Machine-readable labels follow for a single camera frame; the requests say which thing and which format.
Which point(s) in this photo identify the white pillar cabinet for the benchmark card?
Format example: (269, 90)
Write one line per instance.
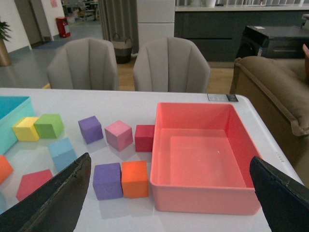
(155, 19)

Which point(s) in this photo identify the table label sticker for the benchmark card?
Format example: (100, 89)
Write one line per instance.
(222, 97)

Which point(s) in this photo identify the yellow foam block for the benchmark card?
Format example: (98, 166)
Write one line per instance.
(25, 130)

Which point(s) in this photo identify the purple foam block near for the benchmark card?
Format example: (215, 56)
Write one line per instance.
(107, 181)

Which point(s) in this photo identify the pink plastic bin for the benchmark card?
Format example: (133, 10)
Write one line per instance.
(200, 160)

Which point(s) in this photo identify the orange foam block right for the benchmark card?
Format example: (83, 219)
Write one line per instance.
(135, 179)

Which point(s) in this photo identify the left grey chair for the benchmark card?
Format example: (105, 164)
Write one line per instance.
(87, 64)

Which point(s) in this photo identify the purple foam block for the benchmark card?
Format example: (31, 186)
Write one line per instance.
(91, 129)
(107, 181)

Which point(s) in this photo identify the pink foam block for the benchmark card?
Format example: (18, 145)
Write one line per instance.
(119, 135)

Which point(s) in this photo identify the green foam block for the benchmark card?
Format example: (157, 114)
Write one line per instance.
(49, 126)

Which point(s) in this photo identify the light blue foam block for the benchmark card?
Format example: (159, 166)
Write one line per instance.
(3, 206)
(62, 153)

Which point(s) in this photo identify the black appliance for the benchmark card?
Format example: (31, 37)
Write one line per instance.
(273, 42)

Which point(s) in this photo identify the grey curtain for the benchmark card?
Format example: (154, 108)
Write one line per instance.
(119, 16)

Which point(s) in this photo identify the woven basket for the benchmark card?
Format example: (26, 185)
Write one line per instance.
(122, 48)

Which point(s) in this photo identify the teal plastic bin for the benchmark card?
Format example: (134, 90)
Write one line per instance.
(12, 109)

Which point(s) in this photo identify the orange foam block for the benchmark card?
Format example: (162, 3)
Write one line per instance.
(135, 179)
(5, 168)

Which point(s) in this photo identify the dark grey counter cabinet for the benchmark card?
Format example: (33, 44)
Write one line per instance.
(217, 31)

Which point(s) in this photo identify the grey chair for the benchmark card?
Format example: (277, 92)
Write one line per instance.
(171, 65)
(87, 64)

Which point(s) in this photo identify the orange foam block left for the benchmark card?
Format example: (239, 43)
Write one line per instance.
(5, 168)

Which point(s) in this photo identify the potted plant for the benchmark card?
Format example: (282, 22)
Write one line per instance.
(4, 36)

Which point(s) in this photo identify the purple foam block far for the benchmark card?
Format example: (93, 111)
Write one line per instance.
(91, 129)

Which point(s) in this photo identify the right grey chair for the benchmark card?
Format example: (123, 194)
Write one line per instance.
(171, 65)

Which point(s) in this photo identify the brown sofa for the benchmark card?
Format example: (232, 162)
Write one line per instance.
(279, 91)

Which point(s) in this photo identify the red fire cabinet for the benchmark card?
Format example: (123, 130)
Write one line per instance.
(63, 27)

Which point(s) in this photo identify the dark red foam block far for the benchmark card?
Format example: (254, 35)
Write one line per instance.
(144, 137)

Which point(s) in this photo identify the red foam block near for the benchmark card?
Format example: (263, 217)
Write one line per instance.
(31, 182)

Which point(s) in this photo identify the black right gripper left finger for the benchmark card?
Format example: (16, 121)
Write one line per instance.
(55, 206)

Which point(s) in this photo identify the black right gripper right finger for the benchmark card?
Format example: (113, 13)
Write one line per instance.
(284, 201)

